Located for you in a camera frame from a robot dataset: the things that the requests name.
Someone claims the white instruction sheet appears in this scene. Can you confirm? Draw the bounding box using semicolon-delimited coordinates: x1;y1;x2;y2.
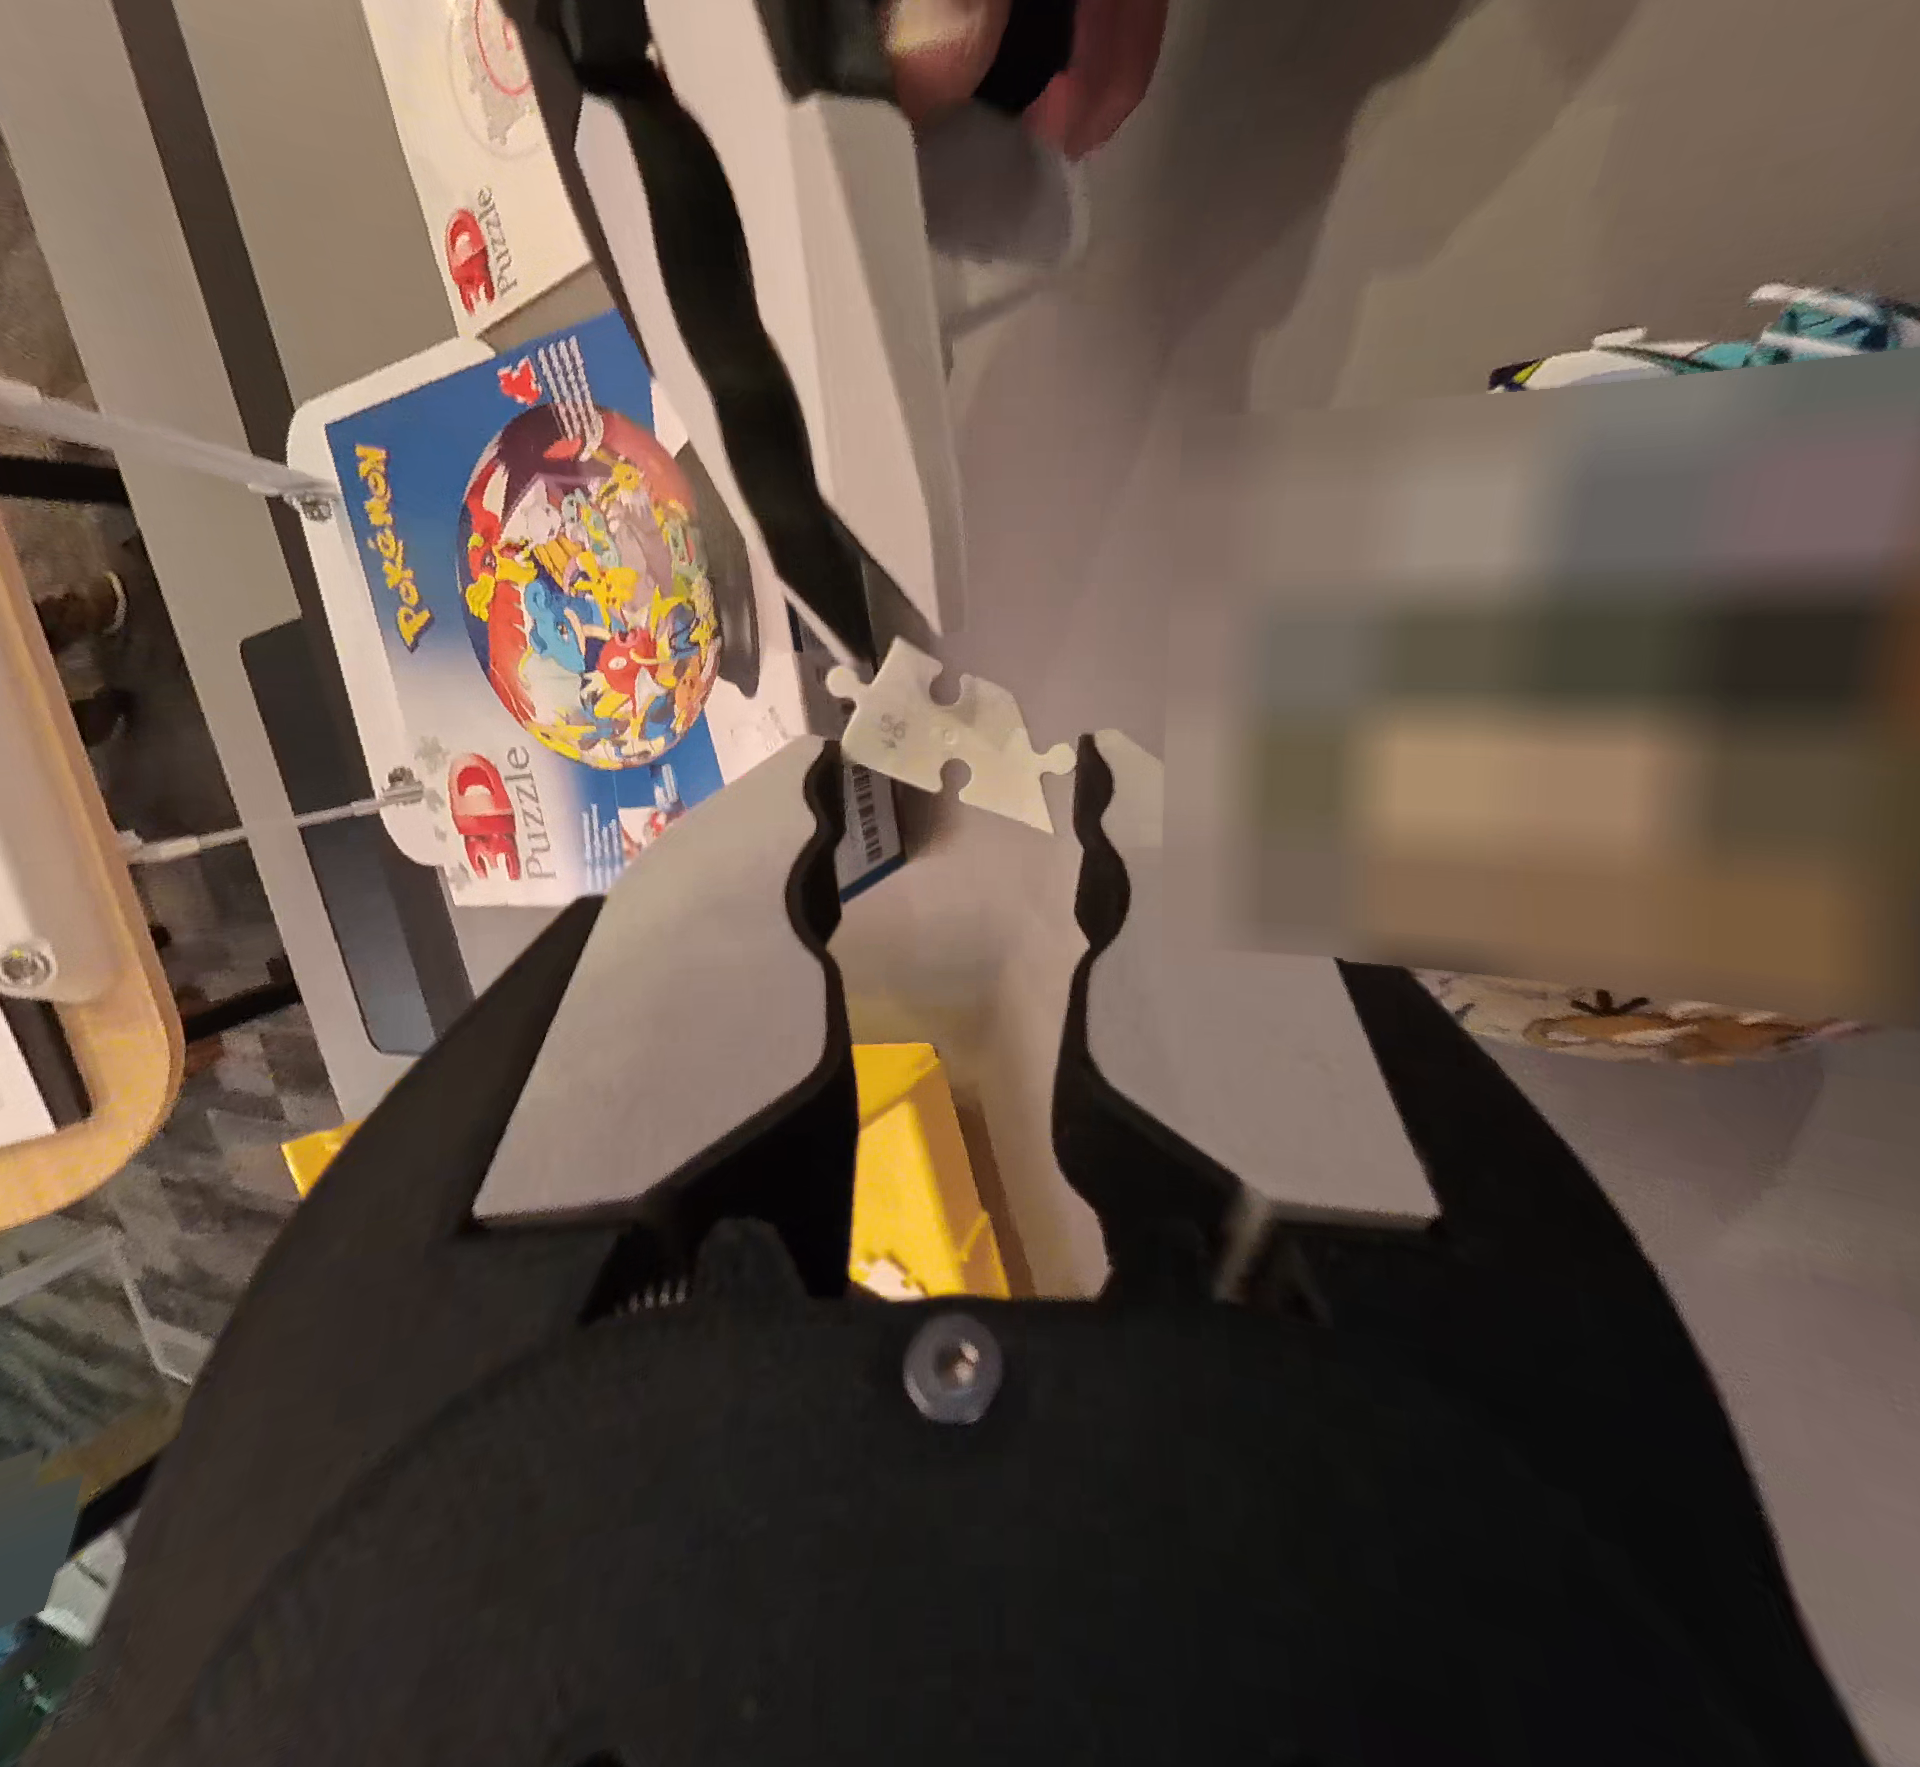
342;0;596;337

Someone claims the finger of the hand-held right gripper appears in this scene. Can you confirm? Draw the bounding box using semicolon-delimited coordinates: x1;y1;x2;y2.
573;73;880;672
632;0;973;639

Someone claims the yellow plastic bin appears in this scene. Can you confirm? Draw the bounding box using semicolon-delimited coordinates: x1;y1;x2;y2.
282;1038;1011;1305

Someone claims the colourful puzzle ball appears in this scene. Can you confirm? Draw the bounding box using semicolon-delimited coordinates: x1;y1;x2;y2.
1417;282;1920;1067

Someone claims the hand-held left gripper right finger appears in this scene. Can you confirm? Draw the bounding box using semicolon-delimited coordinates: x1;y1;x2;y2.
1051;730;1444;1302

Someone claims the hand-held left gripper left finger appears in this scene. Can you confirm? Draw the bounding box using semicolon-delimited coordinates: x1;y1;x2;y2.
467;738;861;1302

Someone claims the white jigsaw piece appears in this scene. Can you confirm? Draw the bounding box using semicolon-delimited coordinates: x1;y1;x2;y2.
823;639;1079;836

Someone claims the light wooden curved frame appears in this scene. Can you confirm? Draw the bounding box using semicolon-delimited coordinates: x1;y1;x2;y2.
0;507;188;1238

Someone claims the clear acrylic stand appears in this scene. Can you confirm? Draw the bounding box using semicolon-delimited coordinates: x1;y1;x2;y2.
0;378;339;525
125;770;424;869

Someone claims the blue puzzle box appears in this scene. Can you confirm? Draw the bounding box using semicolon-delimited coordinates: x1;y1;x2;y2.
284;311;904;911

